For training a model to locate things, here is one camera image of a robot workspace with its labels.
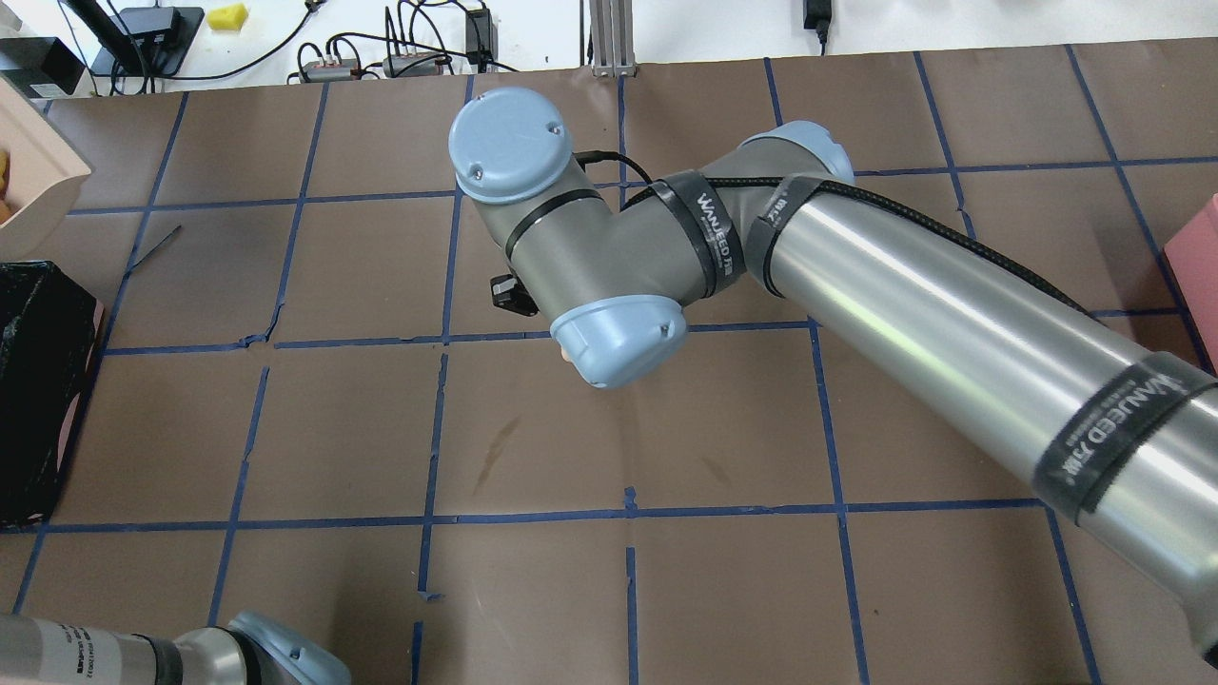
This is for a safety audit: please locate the black brush-side gripper body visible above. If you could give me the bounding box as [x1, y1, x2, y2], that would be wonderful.
[490, 274, 540, 317]

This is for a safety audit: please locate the beige plastic dustpan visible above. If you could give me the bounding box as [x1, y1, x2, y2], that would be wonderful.
[1, 80, 93, 262]

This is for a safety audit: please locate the bin with black bag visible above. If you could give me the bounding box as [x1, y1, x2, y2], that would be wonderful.
[1, 261, 105, 529]

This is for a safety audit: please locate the pink plastic bin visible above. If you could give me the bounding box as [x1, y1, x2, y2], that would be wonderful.
[1163, 195, 1217, 367]

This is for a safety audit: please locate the usb hub near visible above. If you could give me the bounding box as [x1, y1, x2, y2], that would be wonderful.
[297, 56, 363, 83]

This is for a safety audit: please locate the black power adapter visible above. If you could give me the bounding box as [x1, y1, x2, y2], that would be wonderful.
[803, 0, 834, 33]

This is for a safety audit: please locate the black monitor stand base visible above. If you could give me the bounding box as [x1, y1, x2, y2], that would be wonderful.
[60, 1, 205, 78]

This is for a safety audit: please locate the black box on desk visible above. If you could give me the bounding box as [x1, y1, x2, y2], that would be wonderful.
[1, 37, 86, 100]

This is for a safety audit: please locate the aluminium frame post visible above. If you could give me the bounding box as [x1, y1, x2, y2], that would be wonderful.
[587, 1, 637, 78]

